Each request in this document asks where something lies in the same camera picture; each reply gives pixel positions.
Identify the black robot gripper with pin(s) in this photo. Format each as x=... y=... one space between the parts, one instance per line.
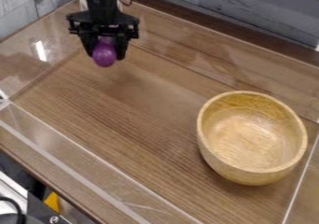
x=103 y=19

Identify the clear acrylic table barrier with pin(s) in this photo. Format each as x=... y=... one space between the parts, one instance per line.
x=105 y=192

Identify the brown wooden bowl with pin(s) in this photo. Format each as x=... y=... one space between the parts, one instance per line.
x=252 y=137

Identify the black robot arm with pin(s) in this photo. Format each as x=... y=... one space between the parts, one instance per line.
x=105 y=29

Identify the purple toy eggplant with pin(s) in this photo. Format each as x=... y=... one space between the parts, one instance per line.
x=105 y=53

